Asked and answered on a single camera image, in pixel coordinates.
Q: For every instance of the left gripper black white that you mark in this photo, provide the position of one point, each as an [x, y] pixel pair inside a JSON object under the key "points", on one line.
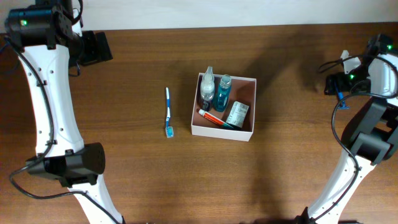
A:
{"points": [[101, 47]]}

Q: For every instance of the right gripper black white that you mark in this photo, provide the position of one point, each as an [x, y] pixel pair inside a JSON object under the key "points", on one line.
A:
{"points": [[333, 84]]}

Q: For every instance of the blue disposable razor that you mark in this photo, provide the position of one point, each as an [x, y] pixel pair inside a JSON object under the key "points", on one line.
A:
{"points": [[341, 104]]}

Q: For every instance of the blue white toothbrush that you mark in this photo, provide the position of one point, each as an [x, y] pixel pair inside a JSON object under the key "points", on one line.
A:
{"points": [[168, 129]]}

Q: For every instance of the clear purple soap pump bottle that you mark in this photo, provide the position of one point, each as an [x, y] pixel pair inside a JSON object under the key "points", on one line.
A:
{"points": [[207, 89]]}

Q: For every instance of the green white soap box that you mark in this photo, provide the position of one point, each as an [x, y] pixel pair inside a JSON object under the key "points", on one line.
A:
{"points": [[237, 114]]}

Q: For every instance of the blue mouthwash bottle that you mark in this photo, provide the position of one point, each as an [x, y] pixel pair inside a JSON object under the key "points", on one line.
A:
{"points": [[224, 88]]}

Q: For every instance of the white toothpaste tube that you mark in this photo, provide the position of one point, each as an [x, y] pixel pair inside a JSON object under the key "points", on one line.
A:
{"points": [[215, 120]]}

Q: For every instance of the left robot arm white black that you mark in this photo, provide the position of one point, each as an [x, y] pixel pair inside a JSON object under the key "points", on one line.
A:
{"points": [[49, 40]]}

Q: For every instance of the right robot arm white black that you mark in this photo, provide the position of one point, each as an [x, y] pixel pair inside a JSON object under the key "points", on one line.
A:
{"points": [[371, 135]]}

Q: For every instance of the white cardboard box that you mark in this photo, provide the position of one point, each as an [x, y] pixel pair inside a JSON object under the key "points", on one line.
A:
{"points": [[244, 91]]}

